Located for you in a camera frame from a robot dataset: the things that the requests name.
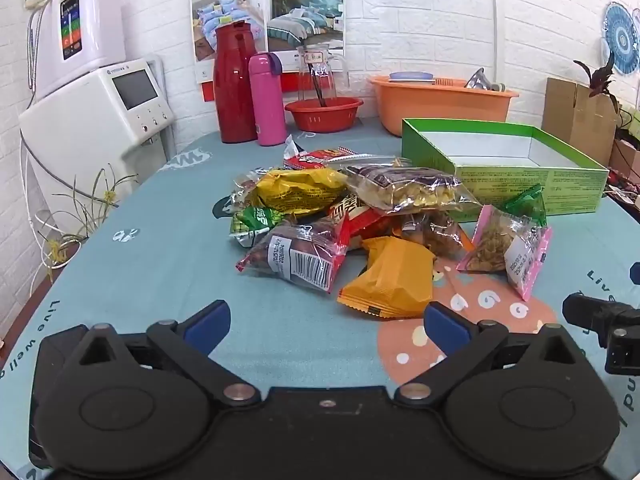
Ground pink triangular snack packet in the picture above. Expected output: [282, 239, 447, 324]
[456, 205, 553, 302]

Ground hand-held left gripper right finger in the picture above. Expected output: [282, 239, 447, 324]
[394, 301, 593, 407]

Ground grey corrugated hose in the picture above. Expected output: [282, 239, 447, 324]
[27, 10, 42, 106]

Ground white wall pipe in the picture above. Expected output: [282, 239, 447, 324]
[487, 0, 503, 96]

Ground green cardboard box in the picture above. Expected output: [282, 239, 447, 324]
[401, 118, 610, 223]

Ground green triangular snack packet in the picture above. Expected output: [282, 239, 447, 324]
[500, 184, 548, 228]

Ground dark utensil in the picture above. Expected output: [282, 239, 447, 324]
[311, 66, 331, 109]

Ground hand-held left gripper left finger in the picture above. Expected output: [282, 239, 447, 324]
[65, 300, 262, 407]

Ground teal printed tablecloth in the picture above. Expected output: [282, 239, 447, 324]
[0, 130, 640, 480]

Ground pink thermos bottle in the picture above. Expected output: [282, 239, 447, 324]
[248, 52, 288, 147]

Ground thin-leaved potted plant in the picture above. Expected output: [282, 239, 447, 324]
[30, 162, 138, 281]

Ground orange plastic basin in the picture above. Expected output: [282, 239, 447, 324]
[369, 76, 520, 137]

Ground orange snack packet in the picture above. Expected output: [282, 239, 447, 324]
[337, 236, 437, 320]

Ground clear brown packet orange edges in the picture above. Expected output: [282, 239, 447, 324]
[395, 210, 473, 261]

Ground clear nut bag purple label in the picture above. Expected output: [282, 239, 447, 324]
[345, 162, 481, 216]

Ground yellow snack bag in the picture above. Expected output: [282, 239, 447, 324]
[231, 167, 348, 218]

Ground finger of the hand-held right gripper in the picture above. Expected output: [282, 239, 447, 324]
[562, 294, 640, 376]

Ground red plastic basin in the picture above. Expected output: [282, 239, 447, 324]
[285, 96, 364, 133]

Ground metal kitchen item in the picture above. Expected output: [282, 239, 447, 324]
[465, 67, 506, 92]

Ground white wall water purifier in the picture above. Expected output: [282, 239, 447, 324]
[32, 0, 127, 98]

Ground white appliance with screen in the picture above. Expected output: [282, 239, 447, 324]
[19, 58, 177, 211]

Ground dark-leaved plant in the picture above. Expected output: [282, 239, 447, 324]
[572, 52, 631, 131]

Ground glass pitcher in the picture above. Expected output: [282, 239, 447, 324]
[295, 45, 348, 103]

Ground wall poster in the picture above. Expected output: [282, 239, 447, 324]
[189, 0, 346, 103]

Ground large red chip bag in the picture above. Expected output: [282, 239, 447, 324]
[320, 195, 401, 253]

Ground blue round wall decoration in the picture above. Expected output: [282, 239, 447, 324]
[597, 1, 640, 76]

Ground small red snack packet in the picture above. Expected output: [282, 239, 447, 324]
[284, 135, 358, 171]

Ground clear red dates packet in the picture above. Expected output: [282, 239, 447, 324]
[235, 215, 351, 295]

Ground small brown cardboard box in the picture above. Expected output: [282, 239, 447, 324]
[612, 137, 640, 186]

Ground red thermos jug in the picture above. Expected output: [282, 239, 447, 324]
[212, 20, 260, 144]

